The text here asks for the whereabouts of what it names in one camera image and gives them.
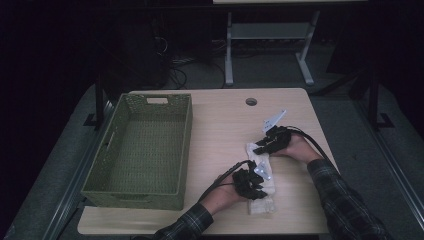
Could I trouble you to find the black metal stand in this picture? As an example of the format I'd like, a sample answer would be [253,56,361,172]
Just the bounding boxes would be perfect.
[82,73,112,130]
[365,70,396,132]

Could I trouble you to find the left hand-held gripper black cable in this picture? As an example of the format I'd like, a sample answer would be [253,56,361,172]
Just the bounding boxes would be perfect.
[196,159,252,204]

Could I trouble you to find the white patterned cloth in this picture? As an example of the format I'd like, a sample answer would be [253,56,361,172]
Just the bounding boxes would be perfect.
[245,142,278,216]

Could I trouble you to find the right hand-held gripper black cable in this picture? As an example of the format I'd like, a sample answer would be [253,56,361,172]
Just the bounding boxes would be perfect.
[285,125,342,175]

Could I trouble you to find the hand-held gripper black cable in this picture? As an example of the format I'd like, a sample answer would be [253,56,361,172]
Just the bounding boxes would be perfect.
[196,159,252,204]
[285,125,342,175]

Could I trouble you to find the person's right hand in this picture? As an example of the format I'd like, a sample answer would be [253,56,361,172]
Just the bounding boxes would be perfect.
[271,133,323,165]

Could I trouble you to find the aluminium rail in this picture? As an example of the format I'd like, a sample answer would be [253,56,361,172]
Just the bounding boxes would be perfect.
[41,99,116,240]
[352,99,424,232]

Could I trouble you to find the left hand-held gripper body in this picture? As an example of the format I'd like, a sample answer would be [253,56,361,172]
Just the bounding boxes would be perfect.
[231,160,273,200]

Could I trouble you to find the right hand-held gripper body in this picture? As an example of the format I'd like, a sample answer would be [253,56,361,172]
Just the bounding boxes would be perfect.
[262,108,295,155]

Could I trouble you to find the white metal desk frame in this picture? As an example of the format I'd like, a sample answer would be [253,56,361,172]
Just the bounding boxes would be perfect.
[224,9,322,87]

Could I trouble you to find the green plastic basket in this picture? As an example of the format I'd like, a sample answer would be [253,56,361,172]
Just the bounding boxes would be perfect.
[79,92,194,212]

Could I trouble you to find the black floor cables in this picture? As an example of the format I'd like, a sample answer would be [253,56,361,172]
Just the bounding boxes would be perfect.
[165,55,228,90]

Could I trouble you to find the dark computer tower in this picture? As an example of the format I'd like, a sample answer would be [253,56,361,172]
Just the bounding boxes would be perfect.
[109,15,172,90]

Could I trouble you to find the person's left hand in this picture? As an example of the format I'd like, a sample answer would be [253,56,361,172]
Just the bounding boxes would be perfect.
[199,174,248,217]

